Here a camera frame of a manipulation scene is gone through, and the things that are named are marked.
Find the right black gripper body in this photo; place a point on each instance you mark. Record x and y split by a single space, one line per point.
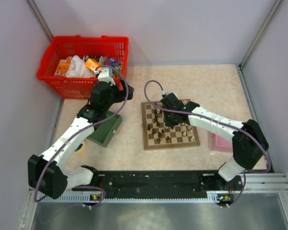
169 119

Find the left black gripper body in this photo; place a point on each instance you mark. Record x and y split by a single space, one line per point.
115 96

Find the wooden chess board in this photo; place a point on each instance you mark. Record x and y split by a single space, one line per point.
157 136

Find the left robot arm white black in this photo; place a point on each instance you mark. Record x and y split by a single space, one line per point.
45 171

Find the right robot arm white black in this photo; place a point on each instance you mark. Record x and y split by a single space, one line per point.
248 141

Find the orange snack box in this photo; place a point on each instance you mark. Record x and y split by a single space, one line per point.
93 64

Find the blue red package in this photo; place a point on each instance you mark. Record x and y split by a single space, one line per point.
113 63

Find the white plastic bag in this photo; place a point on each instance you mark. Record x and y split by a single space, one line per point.
77 69

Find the dark green box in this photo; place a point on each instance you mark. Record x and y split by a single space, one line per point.
106 131

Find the orange carton in basket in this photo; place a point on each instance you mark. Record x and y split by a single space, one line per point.
62 68

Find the yellow tape roll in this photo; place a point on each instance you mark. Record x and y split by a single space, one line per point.
81 147

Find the red plastic basket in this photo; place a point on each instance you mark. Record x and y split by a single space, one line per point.
65 47

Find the pink plastic box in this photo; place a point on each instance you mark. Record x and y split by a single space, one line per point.
217 143

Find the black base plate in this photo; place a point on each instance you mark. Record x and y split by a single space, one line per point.
163 184

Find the grey cable duct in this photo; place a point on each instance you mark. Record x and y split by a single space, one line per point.
91 198

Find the aluminium frame rail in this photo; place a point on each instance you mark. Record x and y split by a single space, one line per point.
270 182

